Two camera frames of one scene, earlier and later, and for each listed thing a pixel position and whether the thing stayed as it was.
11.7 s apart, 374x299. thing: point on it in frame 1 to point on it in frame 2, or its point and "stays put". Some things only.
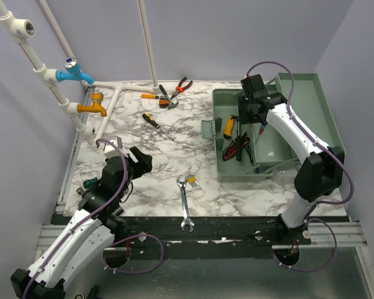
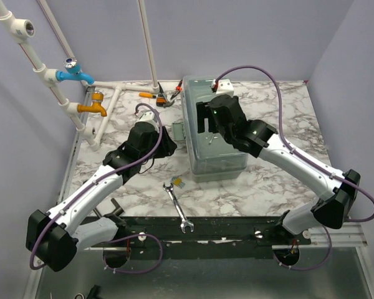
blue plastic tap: x=72 y=68 stays put
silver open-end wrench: x=182 y=182 to x=184 y=222
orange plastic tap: x=96 y=107 stays put
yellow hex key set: x=192 y=179 to x=177 y=180
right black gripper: x=244 y=117 to x=204 y=111
